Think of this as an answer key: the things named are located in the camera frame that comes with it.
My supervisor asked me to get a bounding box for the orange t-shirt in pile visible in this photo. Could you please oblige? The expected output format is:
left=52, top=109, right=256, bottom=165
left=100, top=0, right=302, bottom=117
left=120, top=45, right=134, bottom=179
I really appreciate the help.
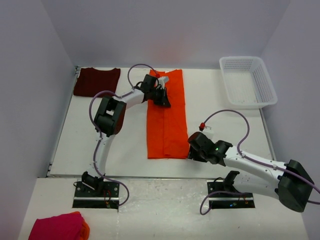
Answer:
left=79, top=220, right=90, bottom=240

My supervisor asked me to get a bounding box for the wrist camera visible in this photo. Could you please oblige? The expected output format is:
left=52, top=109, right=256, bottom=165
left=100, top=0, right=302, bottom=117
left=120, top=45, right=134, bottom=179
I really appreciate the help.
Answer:
left=158, top=76, right=170, bottom=89
left=202, top=126, right=214, bottom=140

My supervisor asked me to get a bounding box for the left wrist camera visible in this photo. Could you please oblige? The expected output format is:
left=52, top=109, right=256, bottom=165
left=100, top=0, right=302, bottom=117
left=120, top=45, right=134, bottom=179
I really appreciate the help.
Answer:
left=158, top=76, right=170, bottom=89

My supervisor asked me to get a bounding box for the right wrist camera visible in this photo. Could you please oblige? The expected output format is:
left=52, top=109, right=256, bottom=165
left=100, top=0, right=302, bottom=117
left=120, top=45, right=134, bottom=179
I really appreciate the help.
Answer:
left=202, top=126, right=214, bottom=140

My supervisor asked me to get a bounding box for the magenta t-shirt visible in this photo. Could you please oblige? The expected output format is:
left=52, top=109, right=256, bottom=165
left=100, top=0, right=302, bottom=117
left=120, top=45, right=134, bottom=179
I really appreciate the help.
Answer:
left=28, top=211, right=84, bottom=240

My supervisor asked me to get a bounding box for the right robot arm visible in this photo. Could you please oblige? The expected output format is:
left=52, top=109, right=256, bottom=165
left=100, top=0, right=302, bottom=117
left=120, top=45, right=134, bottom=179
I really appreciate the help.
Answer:
left=188, top=131, right=314, bottom=213

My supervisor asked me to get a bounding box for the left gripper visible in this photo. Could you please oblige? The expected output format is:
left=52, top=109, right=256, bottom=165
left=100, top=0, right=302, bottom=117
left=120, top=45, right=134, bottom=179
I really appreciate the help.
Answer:
left=149, top=87, right=170, bottom=108

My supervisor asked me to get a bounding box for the orange t-shirt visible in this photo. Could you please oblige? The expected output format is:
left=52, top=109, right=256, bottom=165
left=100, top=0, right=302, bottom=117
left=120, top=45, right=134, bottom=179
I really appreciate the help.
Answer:
left=79, top=220, right=90, bottom=240
left=146, top=69, right=189, bottom=159

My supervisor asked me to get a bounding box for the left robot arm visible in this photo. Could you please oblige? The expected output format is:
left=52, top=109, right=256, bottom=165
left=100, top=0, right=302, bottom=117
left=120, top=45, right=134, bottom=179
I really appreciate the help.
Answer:
left=81, top=74, right=171, bottom=197

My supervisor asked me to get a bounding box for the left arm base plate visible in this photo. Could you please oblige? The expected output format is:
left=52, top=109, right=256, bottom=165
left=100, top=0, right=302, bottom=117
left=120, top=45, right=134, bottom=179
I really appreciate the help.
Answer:
left=72, top=181, right=120, bottom=210

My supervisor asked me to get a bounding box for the white plastic basket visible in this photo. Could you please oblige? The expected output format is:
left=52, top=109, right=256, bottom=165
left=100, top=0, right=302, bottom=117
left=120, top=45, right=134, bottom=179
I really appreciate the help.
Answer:
left=219, top=56, right=278, bottom=109

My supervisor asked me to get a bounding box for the folded dark red t-shirt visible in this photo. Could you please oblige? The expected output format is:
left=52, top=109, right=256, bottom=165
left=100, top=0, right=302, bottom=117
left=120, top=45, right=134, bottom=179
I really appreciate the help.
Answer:
left=73, top=67, right=121, bottom=98

